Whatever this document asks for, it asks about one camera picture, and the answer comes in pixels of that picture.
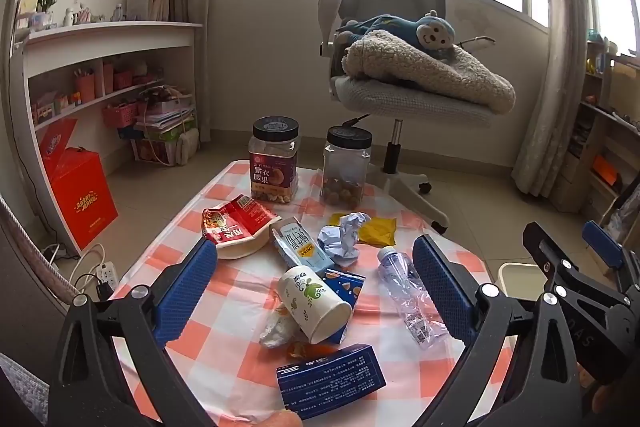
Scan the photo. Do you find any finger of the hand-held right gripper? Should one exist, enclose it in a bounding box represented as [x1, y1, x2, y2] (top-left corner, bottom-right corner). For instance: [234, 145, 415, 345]
[522, 221, 630, 309]
[581, 221, 640, 299]

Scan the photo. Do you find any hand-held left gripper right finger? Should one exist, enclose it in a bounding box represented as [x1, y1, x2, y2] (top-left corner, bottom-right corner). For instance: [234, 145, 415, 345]
[412, 234, 583, 427]

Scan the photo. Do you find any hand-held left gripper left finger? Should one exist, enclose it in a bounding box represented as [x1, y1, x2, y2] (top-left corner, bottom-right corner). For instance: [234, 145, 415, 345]
[47, 237, 219, 427]

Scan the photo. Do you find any white trash bin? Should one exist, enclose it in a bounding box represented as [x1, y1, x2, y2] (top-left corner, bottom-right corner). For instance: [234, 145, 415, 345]
[498, 262, 548, 298]

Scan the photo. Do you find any clear plastic bottle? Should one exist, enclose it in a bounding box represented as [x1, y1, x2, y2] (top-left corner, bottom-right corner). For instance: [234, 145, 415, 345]
[376, 246, 448, 350]

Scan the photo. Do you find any small blue drink carton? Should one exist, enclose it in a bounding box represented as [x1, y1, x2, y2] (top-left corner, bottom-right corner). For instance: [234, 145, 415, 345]
[320, 269, 367, 345]

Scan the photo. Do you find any white tissue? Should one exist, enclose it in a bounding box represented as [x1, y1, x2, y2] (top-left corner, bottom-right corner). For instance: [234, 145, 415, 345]
[259, 307, 303, 349]

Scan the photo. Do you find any white paper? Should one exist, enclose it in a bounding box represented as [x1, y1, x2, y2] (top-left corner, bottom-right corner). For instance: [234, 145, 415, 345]
[317, 212, 372, 267]

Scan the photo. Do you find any white paper cup green print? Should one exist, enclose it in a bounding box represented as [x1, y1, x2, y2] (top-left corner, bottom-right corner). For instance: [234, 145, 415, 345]
[277, 264, 352, 344]

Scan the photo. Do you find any dark blue cardboard box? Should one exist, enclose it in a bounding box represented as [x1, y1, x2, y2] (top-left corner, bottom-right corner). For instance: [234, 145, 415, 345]
[276, 343, 387, 421]

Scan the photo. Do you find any person's right hand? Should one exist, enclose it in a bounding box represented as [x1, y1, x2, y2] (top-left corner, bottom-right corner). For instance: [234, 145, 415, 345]
[577, 364, 616, 414]

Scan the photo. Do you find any white power strip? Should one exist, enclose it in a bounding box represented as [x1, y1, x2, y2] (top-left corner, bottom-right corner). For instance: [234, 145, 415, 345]
[95, 261, 120, 290]

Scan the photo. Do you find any yellow snack wrapper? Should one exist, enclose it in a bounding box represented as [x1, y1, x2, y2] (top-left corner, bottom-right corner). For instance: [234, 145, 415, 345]
[357, 216, 397, 248]

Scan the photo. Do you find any red white snack bag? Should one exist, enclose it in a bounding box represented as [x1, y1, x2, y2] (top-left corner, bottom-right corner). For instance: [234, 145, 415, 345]
[201, 194, 281, 260]

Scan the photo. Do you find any wooden bookshelf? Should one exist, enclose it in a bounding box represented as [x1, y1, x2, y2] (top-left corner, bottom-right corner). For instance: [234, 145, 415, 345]
[545, 39, 640, 228]

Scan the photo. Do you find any light blue milk carton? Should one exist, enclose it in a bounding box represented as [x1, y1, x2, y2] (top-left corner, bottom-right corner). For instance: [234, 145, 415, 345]
[270, 217, 335, 280]

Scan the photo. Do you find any red gift box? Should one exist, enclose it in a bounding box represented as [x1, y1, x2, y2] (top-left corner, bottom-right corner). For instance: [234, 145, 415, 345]
[40, 118, 120, 248]

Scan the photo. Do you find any purple label nut jar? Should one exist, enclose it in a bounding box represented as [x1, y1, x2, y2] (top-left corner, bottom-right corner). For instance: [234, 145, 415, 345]
[248, 116, 300, 206]

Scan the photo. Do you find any clear nut jar black lid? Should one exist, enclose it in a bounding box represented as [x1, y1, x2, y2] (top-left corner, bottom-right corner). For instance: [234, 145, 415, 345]
[320, 126, 373, 208]

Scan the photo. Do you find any stack of papers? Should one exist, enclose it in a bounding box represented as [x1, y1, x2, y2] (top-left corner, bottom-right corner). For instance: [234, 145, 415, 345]
[135, 84, 197, 142]

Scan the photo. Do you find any pink plastic basket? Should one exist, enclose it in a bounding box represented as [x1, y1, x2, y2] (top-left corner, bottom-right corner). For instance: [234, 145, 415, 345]
[102, 102, 138, 128]

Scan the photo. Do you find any beige fleece blanket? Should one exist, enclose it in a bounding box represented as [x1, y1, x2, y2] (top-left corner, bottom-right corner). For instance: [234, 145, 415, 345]
[342, 29, 517, 115]

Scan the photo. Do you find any pink pen holder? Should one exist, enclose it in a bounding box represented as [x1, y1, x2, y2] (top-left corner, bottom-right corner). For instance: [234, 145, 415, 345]
[75, 74, 96, 104]

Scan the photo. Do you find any blue monkey plush toy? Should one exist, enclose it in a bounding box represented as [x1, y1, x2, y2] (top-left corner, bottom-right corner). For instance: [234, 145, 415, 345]
[336, 9, 463, 58]

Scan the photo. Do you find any white shelf unit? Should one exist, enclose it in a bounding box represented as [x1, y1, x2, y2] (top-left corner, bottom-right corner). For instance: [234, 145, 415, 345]
[10, 0, 203, 258]

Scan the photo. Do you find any white cable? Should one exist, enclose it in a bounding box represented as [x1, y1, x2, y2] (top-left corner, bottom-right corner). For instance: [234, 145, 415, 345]
[42, 242, 108, 293]

